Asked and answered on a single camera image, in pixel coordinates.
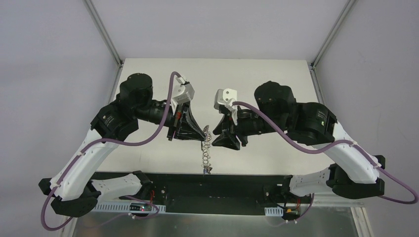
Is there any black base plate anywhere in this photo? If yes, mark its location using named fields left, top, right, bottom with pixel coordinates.
left=91, top=172, right=312, bottom=217

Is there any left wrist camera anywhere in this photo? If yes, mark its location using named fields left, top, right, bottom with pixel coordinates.
left=170, top=81, right=195, bottom=114

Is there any left circuit board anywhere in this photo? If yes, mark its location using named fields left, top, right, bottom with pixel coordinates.
left=129, top=203, right=153, bottom=213

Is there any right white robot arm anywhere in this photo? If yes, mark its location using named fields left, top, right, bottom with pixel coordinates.
left=212, top=81, right=385, bottom=202

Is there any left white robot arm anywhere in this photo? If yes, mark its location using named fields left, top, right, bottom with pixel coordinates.
left=39, top=72, right=205, bottom=217

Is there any white slotted cable duct left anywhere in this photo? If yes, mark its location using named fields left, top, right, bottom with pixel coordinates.
left=92, top=201, right=166, bottom=214

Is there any right aluminium frame post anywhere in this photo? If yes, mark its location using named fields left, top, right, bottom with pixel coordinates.
left=310, top=0, right=358, bottom=70

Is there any metal disc with keyrings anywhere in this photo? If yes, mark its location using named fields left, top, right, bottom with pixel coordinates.
left=201, top=125, right=212, bottom=176

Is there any white slotted cable duct right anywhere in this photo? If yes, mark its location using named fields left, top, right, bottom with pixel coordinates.
left=264, top=207, right=283, bottom=217

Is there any circuit board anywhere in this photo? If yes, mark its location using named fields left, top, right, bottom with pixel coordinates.
left=129, top=203, right=153, bottom=213
left=282, top=209, right=300, bottom=221

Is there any right circuit board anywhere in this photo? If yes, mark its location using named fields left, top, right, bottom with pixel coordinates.
left=282, top=209, right=300, bottom=221

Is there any left aluminium frame post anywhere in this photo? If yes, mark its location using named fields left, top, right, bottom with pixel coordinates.
left=83, top=0, right=123, bottom=68

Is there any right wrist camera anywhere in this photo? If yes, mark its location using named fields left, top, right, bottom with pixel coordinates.
left=213, top=88, right=238, bottom=125

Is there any white slotted cable duct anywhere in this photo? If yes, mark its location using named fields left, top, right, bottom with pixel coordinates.
left=264, top=207, right=283, bottom=217
left=92, top=201, right=166, bottom=214

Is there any aluminium frame post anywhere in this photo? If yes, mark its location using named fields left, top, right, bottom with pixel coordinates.
left=310, top=0, right=358, bottom=70
left=83, top=0, right=123, bottom=68

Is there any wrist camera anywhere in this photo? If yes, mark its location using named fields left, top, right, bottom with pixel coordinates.
left=213, top=88, right=238, bottom=125
left=170, top=81, right=195, bottom=114

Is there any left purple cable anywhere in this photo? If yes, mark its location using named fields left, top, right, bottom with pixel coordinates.
left=40, top=71, right=181, bottom=232

